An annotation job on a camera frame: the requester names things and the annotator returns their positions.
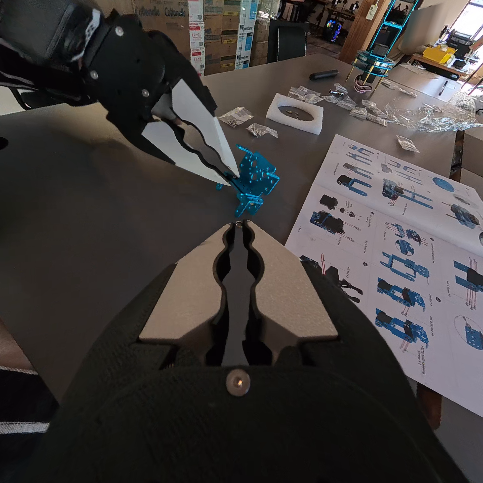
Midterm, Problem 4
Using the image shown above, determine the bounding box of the printed instruction manual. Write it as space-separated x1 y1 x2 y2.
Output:
285 134 483 408

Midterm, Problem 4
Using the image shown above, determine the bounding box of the beige box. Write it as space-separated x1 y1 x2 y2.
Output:
462 126 483 189

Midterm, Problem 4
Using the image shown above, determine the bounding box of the pile of small plastic bags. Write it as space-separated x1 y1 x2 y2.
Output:
289 83 389 127

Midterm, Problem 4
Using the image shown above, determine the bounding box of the white foam block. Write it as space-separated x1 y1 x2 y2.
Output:
266 93 324 135

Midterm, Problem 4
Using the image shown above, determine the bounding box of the person's torso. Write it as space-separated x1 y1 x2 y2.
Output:
0 364 59 483

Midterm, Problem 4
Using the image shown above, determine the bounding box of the black office chair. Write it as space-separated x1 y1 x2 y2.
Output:
267 19 308 64

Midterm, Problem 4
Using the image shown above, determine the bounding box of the yellow bin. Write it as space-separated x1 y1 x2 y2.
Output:
423 45 455 63

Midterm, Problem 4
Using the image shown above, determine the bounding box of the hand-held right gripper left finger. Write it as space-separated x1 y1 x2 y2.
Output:
138 222 240 365

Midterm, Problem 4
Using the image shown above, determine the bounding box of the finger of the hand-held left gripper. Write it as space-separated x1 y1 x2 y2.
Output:
171 78 241 179
143 118 231 187

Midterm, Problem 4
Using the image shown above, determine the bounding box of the wooden pillar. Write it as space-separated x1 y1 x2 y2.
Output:
338 0 389 65

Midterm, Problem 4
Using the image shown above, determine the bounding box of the crumpled clear plastic wrap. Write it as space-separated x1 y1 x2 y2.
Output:
385 91 483 133

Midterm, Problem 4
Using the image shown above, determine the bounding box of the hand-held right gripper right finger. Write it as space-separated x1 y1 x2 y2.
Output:
241 220 339 365

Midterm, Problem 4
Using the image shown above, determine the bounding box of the person's left forearm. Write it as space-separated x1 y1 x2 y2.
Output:
0 57 95 111

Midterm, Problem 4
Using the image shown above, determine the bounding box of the clear bag of screws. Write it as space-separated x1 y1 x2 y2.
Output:
246 123 278 138
218 107 254 128

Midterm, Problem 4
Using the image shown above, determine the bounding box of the blue metal bracket assembly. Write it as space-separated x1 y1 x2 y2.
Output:
216 144 280 217

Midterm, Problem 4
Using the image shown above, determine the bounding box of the dark grey desk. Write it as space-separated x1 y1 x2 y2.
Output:
0 53 483 459

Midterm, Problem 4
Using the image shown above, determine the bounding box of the stack of cardboard boxes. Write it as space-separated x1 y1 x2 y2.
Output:
132 0 281 76

